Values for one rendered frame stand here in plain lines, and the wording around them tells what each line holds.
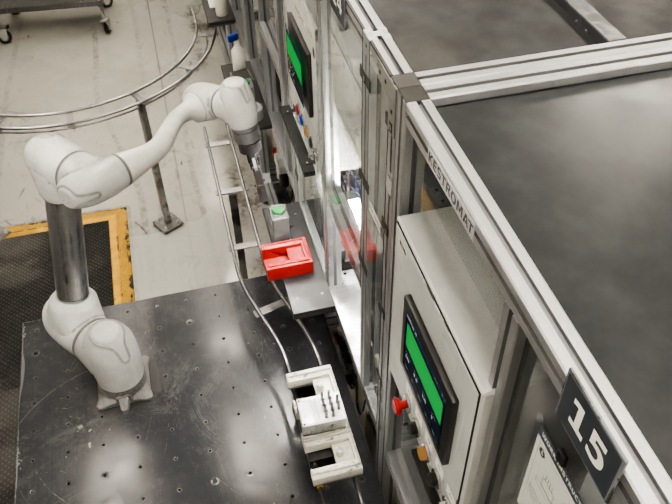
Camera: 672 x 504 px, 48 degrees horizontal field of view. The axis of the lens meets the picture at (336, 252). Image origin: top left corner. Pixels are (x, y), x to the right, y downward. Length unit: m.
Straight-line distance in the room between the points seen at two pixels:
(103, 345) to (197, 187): 2.12
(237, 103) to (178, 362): 0.90
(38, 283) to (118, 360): 1.67
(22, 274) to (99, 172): 2.05
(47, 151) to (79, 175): 0.15
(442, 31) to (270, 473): 1.41
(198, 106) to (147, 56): 3.23
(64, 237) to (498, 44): 1.41
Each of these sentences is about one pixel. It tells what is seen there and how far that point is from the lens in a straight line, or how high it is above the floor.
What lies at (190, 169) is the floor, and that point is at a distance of 4.55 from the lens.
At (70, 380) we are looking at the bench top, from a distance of 2.72.
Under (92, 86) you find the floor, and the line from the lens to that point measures 5.48.
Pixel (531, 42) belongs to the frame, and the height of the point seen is 2.01.
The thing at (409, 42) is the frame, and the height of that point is 2.01.
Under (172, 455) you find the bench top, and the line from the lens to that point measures 2.46.
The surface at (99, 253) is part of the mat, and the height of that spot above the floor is 0.01.
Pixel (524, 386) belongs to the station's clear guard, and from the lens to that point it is 1.11.
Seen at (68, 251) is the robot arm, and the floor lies 1.17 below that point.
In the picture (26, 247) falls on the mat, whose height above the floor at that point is 0.01.
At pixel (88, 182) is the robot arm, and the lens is 2.13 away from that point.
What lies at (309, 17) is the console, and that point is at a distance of 2.02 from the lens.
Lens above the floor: 2.75
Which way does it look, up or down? 44 degrees down
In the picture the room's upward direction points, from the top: 1 degrees counter-clockwise
